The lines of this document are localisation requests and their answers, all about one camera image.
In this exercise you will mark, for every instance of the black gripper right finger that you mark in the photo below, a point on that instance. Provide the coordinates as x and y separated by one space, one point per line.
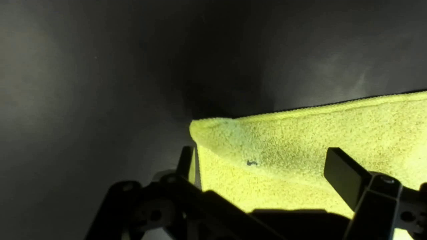
378 204

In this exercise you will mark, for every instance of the yellow cloth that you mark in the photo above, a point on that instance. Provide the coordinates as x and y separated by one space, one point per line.
288 147

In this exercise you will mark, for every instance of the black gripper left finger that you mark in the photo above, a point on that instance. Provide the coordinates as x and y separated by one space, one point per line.
155 213

